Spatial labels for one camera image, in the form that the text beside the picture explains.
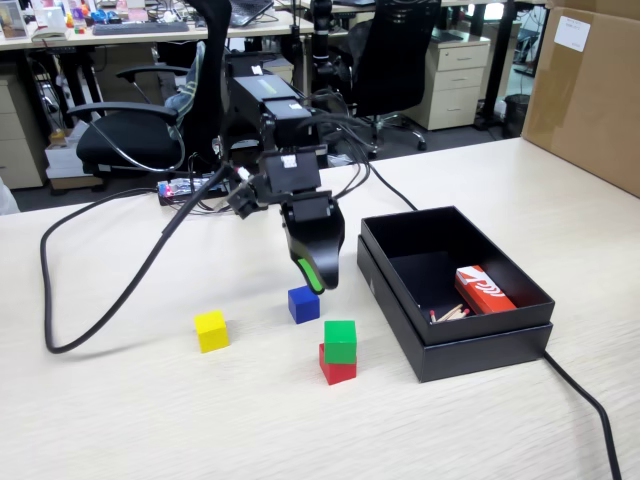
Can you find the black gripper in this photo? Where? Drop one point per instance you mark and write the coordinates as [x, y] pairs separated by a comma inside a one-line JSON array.
[[292, 172]]

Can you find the green cube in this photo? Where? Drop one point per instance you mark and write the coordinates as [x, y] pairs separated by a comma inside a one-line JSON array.
[[340, 342]]

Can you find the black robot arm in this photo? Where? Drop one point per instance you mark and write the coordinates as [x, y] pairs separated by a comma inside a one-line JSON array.
[[260, 95]]

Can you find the blue cube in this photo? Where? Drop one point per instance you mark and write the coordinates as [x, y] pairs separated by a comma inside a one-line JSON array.
[[302, 307]]

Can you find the red cube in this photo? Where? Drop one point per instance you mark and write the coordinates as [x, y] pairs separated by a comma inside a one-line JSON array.
[[340, 374]]

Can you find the yellow cube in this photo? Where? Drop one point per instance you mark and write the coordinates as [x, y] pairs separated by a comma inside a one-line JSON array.
[[211, 332]]

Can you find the wooden match red head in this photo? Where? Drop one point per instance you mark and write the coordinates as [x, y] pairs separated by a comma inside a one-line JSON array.
[[450, 312], [431, 314], [457, 315]]

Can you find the circuit board with red light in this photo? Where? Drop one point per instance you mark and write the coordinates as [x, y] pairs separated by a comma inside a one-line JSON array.
[[167, 191]]

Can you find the orange matchbox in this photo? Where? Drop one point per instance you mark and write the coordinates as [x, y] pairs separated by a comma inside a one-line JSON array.
[[482, 292]]

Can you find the black box tray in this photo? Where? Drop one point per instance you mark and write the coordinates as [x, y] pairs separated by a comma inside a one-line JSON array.
[[480, 330]]

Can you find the black open box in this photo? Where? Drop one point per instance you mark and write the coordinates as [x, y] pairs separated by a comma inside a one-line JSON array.
[[475, 362]]

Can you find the beige drawer cabinet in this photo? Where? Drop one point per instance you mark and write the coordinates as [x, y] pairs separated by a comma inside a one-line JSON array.
[[20, 140], [280, 67], [455, 85]]

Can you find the black mesh office chair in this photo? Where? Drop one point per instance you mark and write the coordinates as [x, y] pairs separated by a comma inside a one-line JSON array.
[[390, 65]]

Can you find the black pole with white bands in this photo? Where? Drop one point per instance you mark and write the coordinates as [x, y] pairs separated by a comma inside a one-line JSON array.
[[320, 50]]

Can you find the striped garment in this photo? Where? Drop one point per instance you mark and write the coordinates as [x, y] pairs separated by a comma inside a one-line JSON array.
[[185, 95]]

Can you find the black office chair with armrests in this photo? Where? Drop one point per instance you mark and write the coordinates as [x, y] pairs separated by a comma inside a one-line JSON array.
[[125, 145]]

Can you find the black trash bin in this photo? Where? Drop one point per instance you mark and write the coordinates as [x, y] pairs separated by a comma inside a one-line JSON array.
[[516, 115]]

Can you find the dark laptop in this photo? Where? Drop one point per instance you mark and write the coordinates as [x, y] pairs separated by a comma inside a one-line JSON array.
[[250, 10]]

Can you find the white cardboard box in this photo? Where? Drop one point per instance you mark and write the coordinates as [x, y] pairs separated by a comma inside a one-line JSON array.
[[62, 160]]

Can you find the long beige desk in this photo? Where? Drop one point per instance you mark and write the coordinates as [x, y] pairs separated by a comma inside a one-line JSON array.
[[125, 38]]

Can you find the large cardboard box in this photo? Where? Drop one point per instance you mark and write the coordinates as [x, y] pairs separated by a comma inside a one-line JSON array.
[[590, 100]]

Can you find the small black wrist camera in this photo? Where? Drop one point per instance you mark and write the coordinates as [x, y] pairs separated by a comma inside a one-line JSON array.
[[243, 202]]

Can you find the picture frame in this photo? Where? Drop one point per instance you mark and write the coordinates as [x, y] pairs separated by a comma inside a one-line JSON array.
[[12, 22]]

